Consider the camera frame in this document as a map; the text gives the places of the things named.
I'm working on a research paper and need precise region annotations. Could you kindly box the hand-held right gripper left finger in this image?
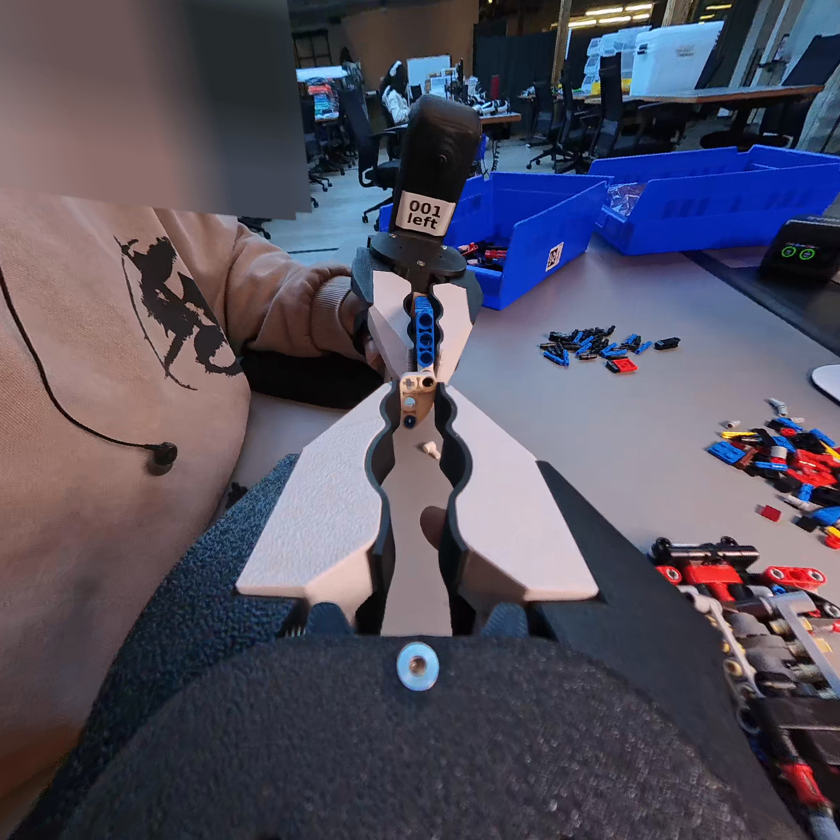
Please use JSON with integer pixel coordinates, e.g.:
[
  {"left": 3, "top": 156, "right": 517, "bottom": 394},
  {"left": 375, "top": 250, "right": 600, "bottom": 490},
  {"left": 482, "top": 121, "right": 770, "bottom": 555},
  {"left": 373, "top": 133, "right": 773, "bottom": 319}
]
[{"left": 235, "top": 382, "right": 403, "bottom": 626}]

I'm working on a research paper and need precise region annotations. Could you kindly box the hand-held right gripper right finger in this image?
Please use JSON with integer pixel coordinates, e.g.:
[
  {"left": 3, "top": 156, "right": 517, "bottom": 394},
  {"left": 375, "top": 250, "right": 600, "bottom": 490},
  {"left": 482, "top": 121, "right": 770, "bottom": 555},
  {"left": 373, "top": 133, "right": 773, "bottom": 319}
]
[{"left": 436, "top": 384, "right": 600, "bottom": 622}]

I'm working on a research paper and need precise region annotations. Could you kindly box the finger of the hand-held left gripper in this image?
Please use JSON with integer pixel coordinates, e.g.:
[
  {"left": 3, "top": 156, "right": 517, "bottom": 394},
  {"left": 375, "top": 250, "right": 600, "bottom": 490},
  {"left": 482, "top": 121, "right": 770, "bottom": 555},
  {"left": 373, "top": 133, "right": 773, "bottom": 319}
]
[
  {"left": 366, "top": 270, "right": 422, "bottom": 388},
  {"left": 434, "top": 277, "right": 476, "bottom": 386}
]

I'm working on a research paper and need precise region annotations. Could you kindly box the white triangular lego beam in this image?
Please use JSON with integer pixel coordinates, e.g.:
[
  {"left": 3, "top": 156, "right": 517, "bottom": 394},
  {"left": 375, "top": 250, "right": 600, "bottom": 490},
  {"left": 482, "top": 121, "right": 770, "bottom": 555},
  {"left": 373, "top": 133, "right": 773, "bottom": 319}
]
[{"left": 398, "top": 370, "right": 438, "bottom": 431}]

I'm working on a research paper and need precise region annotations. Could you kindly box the person's left forearm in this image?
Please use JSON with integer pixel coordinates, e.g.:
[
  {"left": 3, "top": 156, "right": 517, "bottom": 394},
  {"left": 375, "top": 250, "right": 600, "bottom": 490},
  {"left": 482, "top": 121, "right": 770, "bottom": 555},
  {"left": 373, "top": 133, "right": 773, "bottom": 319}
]
[{"left": 220, "top": 220, "right": 358, "bottom": 361}]

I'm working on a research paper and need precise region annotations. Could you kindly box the pile of blue black lego pins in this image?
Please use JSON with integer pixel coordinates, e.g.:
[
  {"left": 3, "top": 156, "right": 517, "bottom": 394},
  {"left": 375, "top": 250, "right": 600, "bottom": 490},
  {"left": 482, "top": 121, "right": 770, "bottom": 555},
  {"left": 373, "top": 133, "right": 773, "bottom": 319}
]
[{"left": 539, "top": 324, "right": 682, "bottom": 375}]

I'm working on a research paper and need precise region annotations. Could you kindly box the partly built lego car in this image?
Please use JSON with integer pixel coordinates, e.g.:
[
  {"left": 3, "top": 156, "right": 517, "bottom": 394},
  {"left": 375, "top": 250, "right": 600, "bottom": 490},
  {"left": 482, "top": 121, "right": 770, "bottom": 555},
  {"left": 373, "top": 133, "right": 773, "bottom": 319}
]
[{"left": 646, "top": 535, "right": 840, "bottom": 840}]

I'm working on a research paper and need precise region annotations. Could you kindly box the pile of mixed lego pieces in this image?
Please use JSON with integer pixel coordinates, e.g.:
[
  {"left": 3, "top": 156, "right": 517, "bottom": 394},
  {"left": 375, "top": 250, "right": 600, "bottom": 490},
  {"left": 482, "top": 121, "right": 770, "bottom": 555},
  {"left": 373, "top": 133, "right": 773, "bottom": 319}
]
[{"left": 705, "top": 397, "right": 840, "bottom": 552}]

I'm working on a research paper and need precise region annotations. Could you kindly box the person's left hand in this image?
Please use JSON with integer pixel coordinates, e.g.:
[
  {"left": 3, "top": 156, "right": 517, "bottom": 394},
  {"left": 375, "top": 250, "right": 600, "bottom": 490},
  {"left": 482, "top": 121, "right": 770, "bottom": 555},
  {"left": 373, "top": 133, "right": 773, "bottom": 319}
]
[{"left": 340, "top": 287, "right": 387, "bottom": 375}]

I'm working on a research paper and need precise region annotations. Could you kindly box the background wooden desk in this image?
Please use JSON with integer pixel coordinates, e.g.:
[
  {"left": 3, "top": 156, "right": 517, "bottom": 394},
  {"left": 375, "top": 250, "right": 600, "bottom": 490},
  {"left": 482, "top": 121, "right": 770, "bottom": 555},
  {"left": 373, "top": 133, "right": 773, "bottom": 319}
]
[{"left": 478, "top": 110, "right": 523, "bottom": 142}]

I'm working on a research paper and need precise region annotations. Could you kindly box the black padded wrist rest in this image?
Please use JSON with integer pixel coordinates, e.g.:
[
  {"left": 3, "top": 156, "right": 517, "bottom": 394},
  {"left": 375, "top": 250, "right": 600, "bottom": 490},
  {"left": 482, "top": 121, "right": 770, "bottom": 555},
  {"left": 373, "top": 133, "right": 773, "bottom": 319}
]
[{"left": 239, "top": 350, "right": 386, "bottom": 412}]

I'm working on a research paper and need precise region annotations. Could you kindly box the blue plastic parts bin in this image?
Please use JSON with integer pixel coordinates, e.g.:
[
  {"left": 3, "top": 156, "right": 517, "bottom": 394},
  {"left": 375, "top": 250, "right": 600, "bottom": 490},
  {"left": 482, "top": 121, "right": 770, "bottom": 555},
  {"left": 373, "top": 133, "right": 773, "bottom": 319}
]
[
  {"left": 379, "top": 172, "right": 609, "bottom": 311},
  {"left": 587, "top": 144, "right": 840, "bottom": 257}
]

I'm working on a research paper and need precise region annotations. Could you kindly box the small clear plastic bag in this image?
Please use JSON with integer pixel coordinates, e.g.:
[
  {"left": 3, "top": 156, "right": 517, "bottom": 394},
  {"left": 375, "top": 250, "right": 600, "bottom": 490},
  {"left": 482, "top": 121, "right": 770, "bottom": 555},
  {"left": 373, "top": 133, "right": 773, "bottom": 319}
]
[{"left": 607, "top": 182, "right": 648, "bottom": 219}]

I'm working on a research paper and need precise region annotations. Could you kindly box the person's torso beige hoodie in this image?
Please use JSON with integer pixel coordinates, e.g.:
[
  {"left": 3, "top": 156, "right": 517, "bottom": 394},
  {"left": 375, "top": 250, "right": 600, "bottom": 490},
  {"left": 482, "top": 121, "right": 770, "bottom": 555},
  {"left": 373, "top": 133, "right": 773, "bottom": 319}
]
[{"left": 0, "top": 189, "right": 253, "bottom": 821}]

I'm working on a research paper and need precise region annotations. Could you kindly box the stack of white storage boxes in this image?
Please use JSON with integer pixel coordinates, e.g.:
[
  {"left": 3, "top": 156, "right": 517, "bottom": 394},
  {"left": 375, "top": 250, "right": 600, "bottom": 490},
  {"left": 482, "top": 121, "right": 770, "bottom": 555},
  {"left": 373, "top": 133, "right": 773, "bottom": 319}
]
[{"left": 584, "top": 21, "right": 726, "bottom": 97}]

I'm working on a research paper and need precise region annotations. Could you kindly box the black device with green display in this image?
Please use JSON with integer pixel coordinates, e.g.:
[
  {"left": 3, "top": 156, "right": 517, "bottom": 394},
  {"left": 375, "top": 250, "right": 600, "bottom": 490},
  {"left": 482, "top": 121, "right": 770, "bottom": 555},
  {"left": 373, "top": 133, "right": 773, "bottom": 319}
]
[{"left": 758, "top": 215, "right": 840, "bottom": 285}]

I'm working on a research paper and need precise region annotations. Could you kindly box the black cord with round end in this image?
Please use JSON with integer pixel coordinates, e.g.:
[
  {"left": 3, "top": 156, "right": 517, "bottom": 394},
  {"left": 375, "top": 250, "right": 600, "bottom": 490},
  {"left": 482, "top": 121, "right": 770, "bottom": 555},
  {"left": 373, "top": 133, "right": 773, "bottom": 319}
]
[{"left": 0, "top": 266, "right": 179, "bottom": 477}]

